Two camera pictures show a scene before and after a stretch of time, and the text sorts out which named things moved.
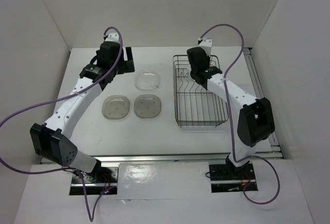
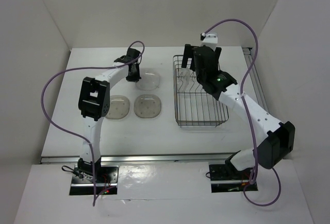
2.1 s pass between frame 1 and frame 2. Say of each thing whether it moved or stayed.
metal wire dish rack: stayed
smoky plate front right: stayed
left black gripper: moved
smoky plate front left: stayed
